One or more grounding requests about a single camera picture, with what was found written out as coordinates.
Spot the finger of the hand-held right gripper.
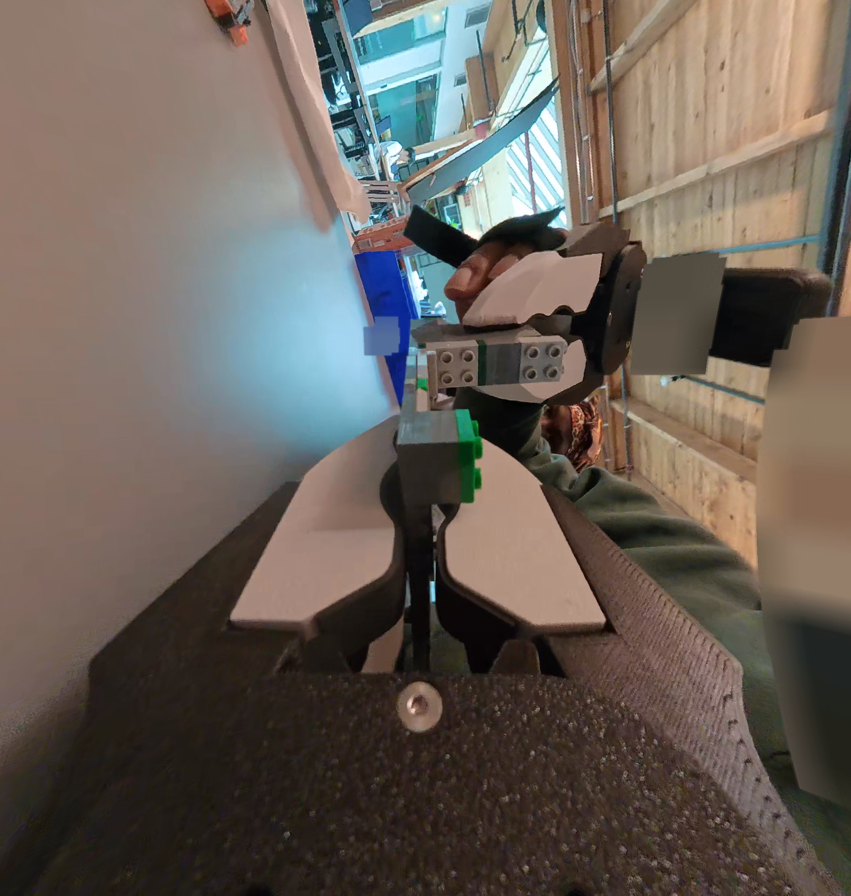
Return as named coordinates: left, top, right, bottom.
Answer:
left=459, top=335, right=610, bottom=408
left=462, top=251, right=606, bottom=338

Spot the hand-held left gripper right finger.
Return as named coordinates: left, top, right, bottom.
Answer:
left=436, top=440, right=608, bottom=639

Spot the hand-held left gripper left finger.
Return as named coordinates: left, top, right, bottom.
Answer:
left=230, top=419, right=407, bottom=641

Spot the grey brick model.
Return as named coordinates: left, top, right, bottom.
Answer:
left=396, top=335, right=570, bottom=673

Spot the person's right forearm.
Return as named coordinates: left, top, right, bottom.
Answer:
left=460, top=392, right=773, bottom=771

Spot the person's right hand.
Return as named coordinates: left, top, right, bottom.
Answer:
left=444, top=238, right=565, bottom=322

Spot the blue plastic bin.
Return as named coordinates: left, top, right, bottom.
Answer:
left=354, top=251, right=418, bottom=407

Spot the orange brick figure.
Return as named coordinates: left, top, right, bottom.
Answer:
left=205, top=0, right=255, bottom=46

